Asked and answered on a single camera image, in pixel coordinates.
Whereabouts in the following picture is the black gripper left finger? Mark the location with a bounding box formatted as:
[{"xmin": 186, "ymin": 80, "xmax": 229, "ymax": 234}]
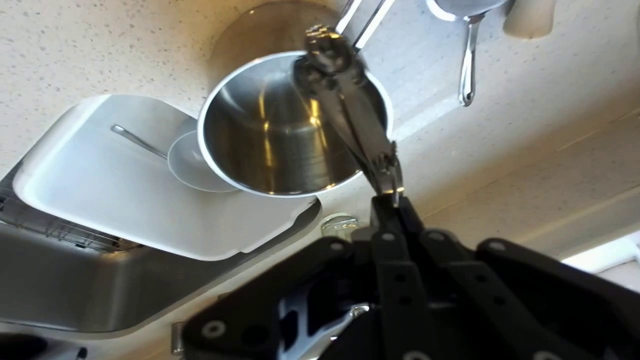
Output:
[{"xmin": 372, "ymin": 197, "xmax": 430, "ymax": 360}]

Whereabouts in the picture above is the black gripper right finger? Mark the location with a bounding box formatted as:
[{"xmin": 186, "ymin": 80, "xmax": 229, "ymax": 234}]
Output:
[{"xmin": 400, "ymin": 199, "xmax": 588, "ymax": 360}]

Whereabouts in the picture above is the stainless steel pot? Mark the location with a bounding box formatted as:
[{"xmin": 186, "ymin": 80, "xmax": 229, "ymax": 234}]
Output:
[{"xmin": 198, "ymin": 53, "xmax": 390, "ymax": 199}]

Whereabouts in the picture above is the small metal bowl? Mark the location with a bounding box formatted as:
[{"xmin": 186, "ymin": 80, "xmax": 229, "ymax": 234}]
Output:
[{"xmin": 426, "ymin": 0, "xmax": 505, "ymax": 107}]

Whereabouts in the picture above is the kitchen sink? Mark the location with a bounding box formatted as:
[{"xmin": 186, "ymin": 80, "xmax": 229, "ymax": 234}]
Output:
[{"xmin": 0, "ymin": 94, "xmax": 319, "ymax": 332}]

